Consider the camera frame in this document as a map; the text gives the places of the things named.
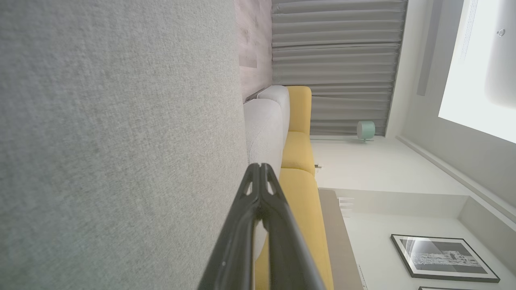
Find grey pleated curtain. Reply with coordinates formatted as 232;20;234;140
272;0;408;137

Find yellow sofa back cushion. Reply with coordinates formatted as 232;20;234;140
287;86;312;136
255;168;334;290
281;131;316;176

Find large grey sofa seat cushion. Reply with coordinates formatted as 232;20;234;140
0;0;249;290

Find black framed picture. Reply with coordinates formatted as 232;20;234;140
390;234;501;283

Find mint green floor lamp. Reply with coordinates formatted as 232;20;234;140
310;121;376;144

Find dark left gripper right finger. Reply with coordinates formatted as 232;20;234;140
260;163;325;290

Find beige ledge behind sofa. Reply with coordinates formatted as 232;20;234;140
318;189;364;290

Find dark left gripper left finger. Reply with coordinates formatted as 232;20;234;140
198;163;262;290

